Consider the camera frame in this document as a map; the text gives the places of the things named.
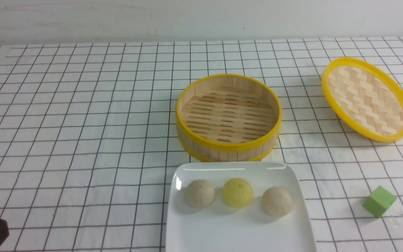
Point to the white steamed bun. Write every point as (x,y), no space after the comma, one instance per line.
(277,202)
(200,194)

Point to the yellow steamed bun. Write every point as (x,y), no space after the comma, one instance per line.
(237,193)

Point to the bamboo steamer lid yellow rim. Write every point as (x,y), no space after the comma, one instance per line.
(365,98)

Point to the white square ceramic plate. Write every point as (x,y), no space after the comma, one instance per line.
(220,228)

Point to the white grid-pattern tablecloth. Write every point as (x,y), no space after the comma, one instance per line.
(88,141)

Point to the bamboo steamer basket yellow rim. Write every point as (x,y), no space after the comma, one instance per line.
(228,117)

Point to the green foam cube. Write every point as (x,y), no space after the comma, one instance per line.
(379,201)

